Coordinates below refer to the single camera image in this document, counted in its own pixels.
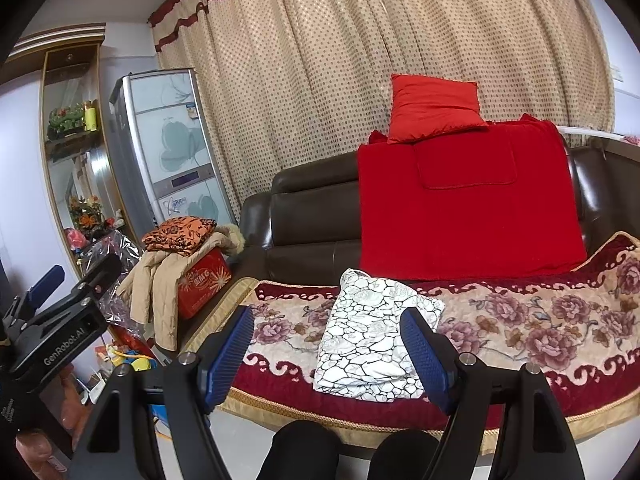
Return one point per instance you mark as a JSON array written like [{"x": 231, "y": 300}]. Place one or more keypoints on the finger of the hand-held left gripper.
[
  {"x": 100, "y": 272},
  {"x": 47, "y": 285}
]

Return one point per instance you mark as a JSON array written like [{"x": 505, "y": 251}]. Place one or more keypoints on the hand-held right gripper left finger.
[{"x": 227, "y": 360}]

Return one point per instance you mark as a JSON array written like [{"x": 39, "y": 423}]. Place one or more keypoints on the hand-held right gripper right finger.
[{"x": 425, "y": 360}]

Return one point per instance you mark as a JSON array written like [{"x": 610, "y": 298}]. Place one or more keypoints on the white black-patterned coat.
[{"x": 370, "y": 340}]

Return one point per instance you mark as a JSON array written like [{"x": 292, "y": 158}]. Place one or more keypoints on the person's left hand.
[{"x": 35, "y": 455}]

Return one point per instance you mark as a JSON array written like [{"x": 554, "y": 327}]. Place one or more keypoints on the clear plastic bag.
[{"x": 131, "y": 254}]

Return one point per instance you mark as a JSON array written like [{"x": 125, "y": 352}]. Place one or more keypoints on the pink ornament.
[{"x": 75, "y": 240}]

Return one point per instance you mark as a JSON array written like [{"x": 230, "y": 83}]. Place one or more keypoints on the artificial flower arrangement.
[{"x": 87, "y": 217}]

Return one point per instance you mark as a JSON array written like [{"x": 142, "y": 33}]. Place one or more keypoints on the beige padded jacket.
[{"x": 155, "y": 285}]

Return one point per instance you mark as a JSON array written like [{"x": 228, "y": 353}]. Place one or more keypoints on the red cardboard box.
[{"x": 205, "y": 285}]

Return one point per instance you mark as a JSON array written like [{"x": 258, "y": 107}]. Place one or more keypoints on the colourful plastic toy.
[{"x": 132, "y": 357}]

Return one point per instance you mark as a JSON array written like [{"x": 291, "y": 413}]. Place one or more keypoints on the orange black patterned cloth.
[{"x": 177, "y": 235}]

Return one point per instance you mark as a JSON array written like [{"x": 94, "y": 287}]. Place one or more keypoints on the person's right leg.
[{"x": 402, "y": 457}]

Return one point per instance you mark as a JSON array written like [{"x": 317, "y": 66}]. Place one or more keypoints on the person's leg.
[
  {"x": 402, "y": 457},
  {"x": 300, "y": 452}
]

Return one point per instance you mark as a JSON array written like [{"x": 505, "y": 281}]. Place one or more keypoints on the red floral blanket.
[{"x": 525, "y": 320}]

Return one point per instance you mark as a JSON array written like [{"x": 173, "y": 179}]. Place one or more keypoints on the person's left leg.
[{"x": 300, "y": 452}]

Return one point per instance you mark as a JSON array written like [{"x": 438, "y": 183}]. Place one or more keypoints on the red blanket on sofa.
[{"x": 465, "y": 225}]

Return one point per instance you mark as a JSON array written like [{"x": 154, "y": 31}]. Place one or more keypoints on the silver floral refrigerator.
[{"x": 170, "y": 135}]

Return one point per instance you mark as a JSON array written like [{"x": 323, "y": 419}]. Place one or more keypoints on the yellow bottle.
[{"x": 90, "y": 117}]

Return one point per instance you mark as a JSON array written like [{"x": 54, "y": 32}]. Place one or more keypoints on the green ornament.
[{"x": 65, "y": 120}]

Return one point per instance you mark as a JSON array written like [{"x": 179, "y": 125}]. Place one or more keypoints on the dark brown leather sofa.
[{"x": 310, "y": 200}]

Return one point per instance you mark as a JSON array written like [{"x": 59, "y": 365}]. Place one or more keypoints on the wooden display cabinet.
[{"x": 70, "y": 60}]

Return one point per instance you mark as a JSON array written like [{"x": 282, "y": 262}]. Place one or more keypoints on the small red pillow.
[{"x": 430, "y": 107}]

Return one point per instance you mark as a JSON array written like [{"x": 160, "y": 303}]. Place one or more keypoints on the white ledge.
[{"x": 590, "y": 132}]

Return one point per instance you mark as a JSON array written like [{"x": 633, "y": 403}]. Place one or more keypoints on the beige dotted curtain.
[{"x": 310, "y": 60}]

